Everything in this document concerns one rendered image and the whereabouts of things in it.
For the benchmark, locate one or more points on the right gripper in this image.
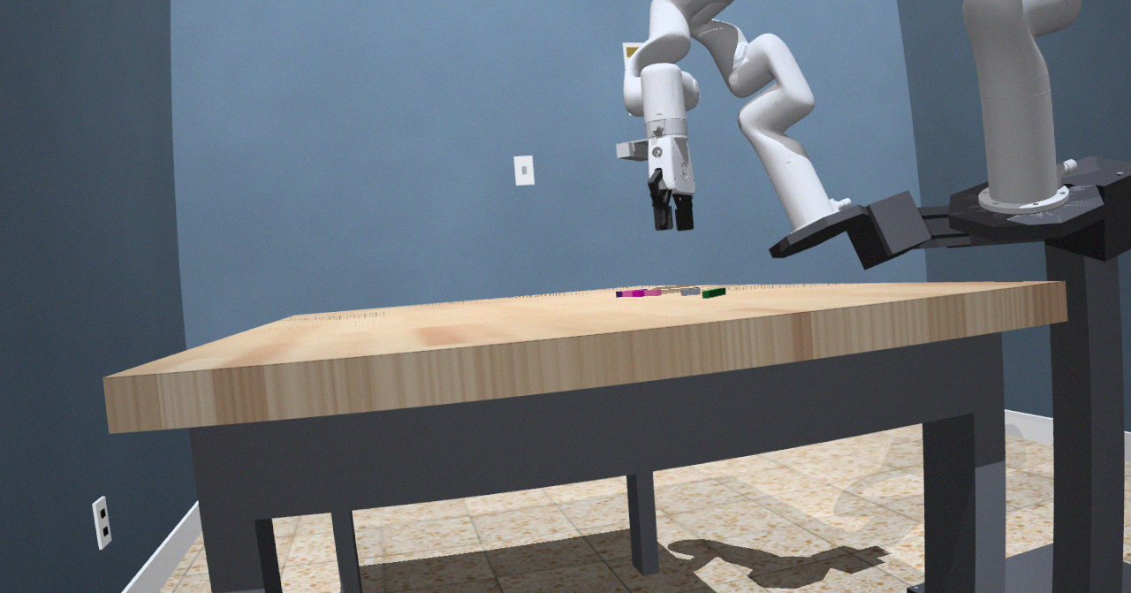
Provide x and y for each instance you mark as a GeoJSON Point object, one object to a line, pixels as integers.
{"type": "Point", "coordinates": [671, 174]}

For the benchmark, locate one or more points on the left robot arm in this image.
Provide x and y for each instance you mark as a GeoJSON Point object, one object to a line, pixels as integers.
{"type": "Point", "coordinates": [1015, 89]}

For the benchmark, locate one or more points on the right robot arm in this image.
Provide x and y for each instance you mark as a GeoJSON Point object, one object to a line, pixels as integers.
{"type": "Point", "coordinates": [665, 93]}

